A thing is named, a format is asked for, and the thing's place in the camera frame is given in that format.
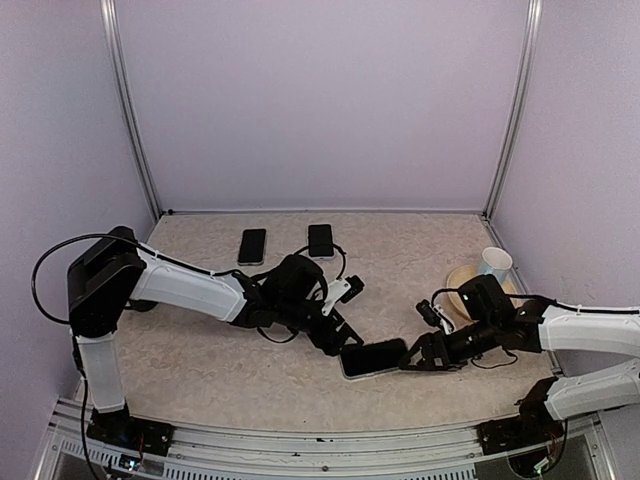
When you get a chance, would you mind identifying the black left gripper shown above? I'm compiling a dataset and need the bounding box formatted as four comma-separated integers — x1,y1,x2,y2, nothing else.
276,296,364,356

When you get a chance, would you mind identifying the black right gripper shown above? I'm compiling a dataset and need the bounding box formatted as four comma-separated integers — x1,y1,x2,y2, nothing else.
399,316,500,371

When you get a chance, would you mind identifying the clear case horizontal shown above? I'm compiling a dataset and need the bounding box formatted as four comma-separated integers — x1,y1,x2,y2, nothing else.
338,337,410,382

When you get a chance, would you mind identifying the lavender phone case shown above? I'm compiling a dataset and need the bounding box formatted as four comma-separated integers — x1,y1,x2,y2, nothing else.
305,223,336,261

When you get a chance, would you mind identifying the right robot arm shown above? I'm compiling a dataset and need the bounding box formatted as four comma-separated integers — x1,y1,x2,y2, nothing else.
399,274,639,444

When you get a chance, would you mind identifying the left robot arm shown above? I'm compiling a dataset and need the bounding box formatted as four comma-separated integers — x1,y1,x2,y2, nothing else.
67,226,364,445

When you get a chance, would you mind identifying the beige round plate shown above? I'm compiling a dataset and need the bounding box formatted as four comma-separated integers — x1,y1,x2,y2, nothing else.
446,265,518,322

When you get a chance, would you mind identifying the light blue cup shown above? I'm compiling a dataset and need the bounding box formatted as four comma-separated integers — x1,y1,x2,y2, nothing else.
477,247,513,284

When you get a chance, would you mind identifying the dark green mug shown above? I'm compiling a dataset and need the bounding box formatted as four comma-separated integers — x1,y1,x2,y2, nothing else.
125,299,158,312

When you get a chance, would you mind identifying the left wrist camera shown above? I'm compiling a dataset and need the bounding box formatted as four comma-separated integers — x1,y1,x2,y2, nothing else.
322,275,365,316

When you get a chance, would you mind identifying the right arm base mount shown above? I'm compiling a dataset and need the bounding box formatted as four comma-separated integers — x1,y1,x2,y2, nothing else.
476,399,566,455

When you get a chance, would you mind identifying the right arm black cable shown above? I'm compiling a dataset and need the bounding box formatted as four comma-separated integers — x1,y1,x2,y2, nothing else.
429,287,640,369

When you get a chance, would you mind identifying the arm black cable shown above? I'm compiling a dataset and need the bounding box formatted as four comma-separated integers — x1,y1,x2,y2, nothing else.
429,287,640,369
30,232,349,344

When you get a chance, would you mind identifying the front aluminium rail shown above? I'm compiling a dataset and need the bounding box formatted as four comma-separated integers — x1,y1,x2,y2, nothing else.
28,398,619,479

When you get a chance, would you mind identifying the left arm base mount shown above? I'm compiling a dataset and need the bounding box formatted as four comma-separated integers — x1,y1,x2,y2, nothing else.
86,404,175,457

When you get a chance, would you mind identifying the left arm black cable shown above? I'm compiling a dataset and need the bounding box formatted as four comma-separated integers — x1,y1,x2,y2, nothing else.
30,232,349,344

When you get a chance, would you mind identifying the right aluminium frame post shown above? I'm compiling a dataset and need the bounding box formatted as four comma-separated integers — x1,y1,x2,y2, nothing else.
483,0,544,223

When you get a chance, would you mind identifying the aluminium frame post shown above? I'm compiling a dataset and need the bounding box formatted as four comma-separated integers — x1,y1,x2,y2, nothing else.
483,0,544,223
100,0,163,221

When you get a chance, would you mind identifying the left aluminium frame post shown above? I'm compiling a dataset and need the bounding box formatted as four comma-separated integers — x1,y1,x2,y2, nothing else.
100,0,163,221

